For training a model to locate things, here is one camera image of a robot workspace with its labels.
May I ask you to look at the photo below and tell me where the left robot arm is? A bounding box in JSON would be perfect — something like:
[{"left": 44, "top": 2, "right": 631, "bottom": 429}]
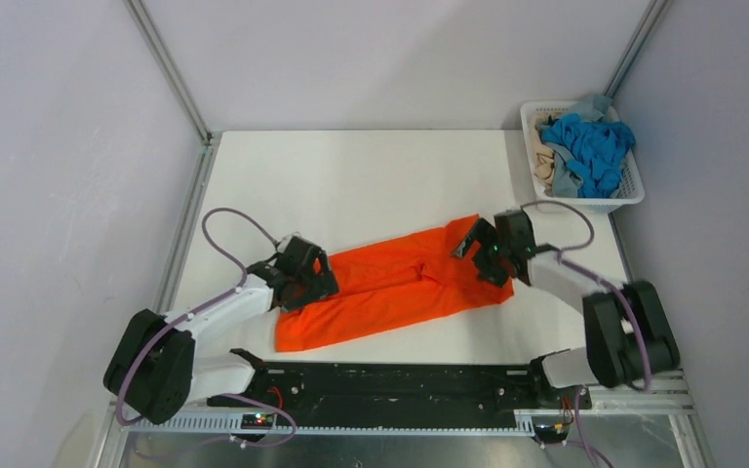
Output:
[{"left": 102, "top": 234, "right": 339, "bottom": 425}]

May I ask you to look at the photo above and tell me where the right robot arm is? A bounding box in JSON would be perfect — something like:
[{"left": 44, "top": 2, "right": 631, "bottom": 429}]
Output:
[{"left": 452, "top": 210, "right": 681, "bottom": 408}]

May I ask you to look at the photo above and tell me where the left controller board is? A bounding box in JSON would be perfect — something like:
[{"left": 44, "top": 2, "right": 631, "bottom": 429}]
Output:
[{"left": 239, "top": 412, "right": 276, "bottom": 431}]

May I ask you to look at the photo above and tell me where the orange t shirt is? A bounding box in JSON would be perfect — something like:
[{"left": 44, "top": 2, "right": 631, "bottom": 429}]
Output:
[{"left": 274, "top": 214, "right": 514, "bottom": 352}]

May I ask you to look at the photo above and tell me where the right aluminium frame post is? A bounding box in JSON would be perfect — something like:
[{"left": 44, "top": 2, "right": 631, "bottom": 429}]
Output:
[{"left": 604, "top": 0, "right": 671, "bottom": 99}]

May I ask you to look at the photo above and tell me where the right controller board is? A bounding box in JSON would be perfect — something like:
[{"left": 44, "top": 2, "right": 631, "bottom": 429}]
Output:
[{"left": 532, "top": 423, "right": 572, "bottom": 449}]

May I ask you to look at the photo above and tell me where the controller board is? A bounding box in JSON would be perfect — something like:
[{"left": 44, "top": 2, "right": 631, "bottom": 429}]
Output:
[
  {"left": 239, "top": 412, "right": 276, "bottom": 431},
  {"left": 532, "top": 423, "right": 572, "bottom": 449}
]

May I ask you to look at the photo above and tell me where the beige t shirt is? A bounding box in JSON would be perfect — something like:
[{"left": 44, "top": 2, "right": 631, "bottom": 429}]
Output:
[{"left": 533, "top": 142, "right": 555, "bottom": 191}]

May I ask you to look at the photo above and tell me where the blue t shirt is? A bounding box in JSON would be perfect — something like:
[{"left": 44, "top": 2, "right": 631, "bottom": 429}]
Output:
[{"left": 536, "top": 112, "right": 635, "bottom": 199}]

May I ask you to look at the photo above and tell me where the white plastic laundry basket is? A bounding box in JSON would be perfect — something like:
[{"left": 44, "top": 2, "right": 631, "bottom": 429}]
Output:
[{"left": 520, "top": 100, "right": 645, "bottom": 214}]

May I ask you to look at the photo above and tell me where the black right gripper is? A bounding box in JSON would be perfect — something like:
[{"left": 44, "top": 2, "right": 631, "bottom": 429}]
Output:
[{"left": 451, "top": 217, "right": 510, "bottom": 288}]

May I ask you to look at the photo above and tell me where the aluminium frame post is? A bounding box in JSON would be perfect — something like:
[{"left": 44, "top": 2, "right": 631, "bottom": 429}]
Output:
[
  {"left": 604, "top": 0, "right": 671, "bottom": 99},
  {"left": 123, "top": 0, "right": 213, "bottom": 146}
]

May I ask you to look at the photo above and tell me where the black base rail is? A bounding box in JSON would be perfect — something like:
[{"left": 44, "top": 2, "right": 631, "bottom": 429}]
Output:
[{"left": 244, "top": 361, "right": 577, "bottom": 430}]

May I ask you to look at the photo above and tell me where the aluminium base frame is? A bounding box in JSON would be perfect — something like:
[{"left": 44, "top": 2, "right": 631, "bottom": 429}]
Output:
[{"left": 97, "top": 361, "right": 715, "bottom": 467}]

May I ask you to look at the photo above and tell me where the left aluminium frame post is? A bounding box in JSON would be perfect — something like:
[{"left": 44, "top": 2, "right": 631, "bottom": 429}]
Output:
[{"left": 123, "top": 0, "right": 213, "bottom": 146}]

